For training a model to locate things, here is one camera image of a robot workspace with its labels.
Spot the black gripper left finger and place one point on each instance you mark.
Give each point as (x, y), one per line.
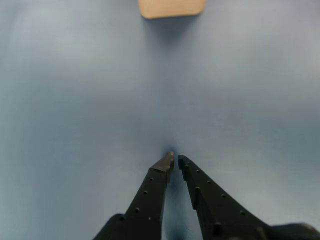
(147, 200)

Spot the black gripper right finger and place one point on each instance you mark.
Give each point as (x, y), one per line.
(220, 215)

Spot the square metal box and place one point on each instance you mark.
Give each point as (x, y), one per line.
(172, 7)

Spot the grey table mat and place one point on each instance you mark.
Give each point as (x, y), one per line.
(62, 100)

